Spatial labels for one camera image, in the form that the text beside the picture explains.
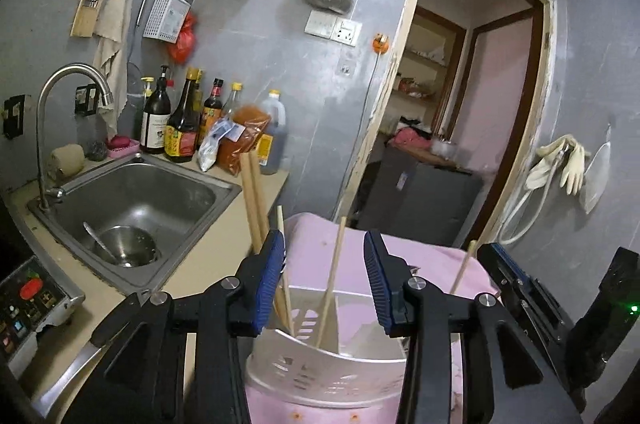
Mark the yellow-capped oil jug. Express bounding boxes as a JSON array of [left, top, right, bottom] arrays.
[[254, 90, 289, 176]]

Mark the cream rubber glove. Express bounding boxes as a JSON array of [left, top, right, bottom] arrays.
[[524, 135, 571, 190], [559, 141, 586, 195]]

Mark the stainless steel sink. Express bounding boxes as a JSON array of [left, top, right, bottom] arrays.
[[27, 153, 244, 298]]

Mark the red plastic bag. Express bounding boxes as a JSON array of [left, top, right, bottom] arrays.
[[167, 13, 197, 64]]

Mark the wooden shelf unit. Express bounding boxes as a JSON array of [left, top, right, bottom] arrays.
[[389, 6, 467, 136]]

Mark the white wall switch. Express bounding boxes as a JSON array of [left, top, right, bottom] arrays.
[[304, 9, 337, 40]]

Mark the steel wool scrubber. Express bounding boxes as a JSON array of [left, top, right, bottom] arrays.
[[82, 139, 109, 163]]

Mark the pink soap dish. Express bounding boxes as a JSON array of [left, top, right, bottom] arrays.
[[107, 135, 141, 160]]

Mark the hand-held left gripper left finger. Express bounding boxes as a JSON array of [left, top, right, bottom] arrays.
[[60, 229, 287, 424]]

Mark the steel curved faucet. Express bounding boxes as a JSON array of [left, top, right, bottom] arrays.
[[35, 63, 115, 211]]

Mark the white cooking pot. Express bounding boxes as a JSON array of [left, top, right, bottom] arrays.
[[429, 136, 459, 158]]

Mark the worn wooden door frame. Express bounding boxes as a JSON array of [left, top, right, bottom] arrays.
[[334, 0, 557, 251]]

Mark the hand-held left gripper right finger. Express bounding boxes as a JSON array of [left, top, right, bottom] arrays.
[[363, 230, 583, 424]]

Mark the steel ladle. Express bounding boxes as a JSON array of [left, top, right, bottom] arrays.
[[82, 221, 122, 263]]

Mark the steel bowl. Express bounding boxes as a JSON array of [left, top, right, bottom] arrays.
[[92, 225, 162, 268]]

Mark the dark bottle white label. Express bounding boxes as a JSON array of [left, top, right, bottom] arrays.
[[139, 65, 172, 155]]

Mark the white wall socket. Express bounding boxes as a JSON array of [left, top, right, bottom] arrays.
[[332, 16, 363, 48]]

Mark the white perforated wall box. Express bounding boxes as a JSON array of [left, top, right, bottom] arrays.
[[143, 0, 192, 43]]

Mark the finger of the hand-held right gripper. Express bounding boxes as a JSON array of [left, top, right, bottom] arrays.
[[492, 243, 576, 341], [477, 245, 556, 355]]

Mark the black induction cooker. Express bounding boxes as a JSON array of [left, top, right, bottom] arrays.
[[0, 256, 86, 381]]

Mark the red cloth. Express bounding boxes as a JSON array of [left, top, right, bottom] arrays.
[[392, 126, 434, 151]]

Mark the white blue plastic pouch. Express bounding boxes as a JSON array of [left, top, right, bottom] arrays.
[[197, 116, 246, 173]]

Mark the yellow-capped clear bottle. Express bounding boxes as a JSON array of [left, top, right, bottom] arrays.
[[222, 82, 246, 121]]

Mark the grey metal cabinet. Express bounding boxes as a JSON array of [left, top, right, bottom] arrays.
[[357, 146, 485, 251]]

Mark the black wall socket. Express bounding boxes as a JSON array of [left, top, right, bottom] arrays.
[[2, 94, 26, 139], [74, 83, 99, 115]]

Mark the beige sponge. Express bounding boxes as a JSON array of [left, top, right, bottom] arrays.
[[47, 143, 85, 183]]

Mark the red-label sauce bottle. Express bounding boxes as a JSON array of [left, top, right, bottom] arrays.
[[197, 78, 225, 146]]

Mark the white plastic utensil holder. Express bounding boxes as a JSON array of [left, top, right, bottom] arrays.
[[244, 287, 408, 409]]

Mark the white hanging plastic bag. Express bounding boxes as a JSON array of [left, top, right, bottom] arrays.
[[579, 123, 614, 215]]

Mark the pink flower-print blanket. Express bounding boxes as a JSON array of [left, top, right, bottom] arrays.
[[245, 213, 501, 424]]

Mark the yellow pump soap dispenser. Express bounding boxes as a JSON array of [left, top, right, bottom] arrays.
[[139, 76, 155, 115]]

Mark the beige hanging towel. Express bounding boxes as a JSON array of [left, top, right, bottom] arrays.
[[92, 0, 137, 141]]

